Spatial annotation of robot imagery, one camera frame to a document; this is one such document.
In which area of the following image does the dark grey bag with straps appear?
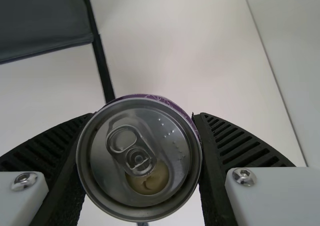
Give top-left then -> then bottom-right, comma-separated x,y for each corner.
0,0 -> 95,65

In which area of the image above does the purple can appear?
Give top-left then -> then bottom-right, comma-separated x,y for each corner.
75,93 -> 204,217

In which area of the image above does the black strip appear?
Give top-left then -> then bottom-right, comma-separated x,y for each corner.
79,0 -> 117,105

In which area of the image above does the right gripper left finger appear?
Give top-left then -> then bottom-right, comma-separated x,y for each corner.
0,112 -> 95,226

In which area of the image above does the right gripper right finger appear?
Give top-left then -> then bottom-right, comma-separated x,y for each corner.
190,111 -> 320,226

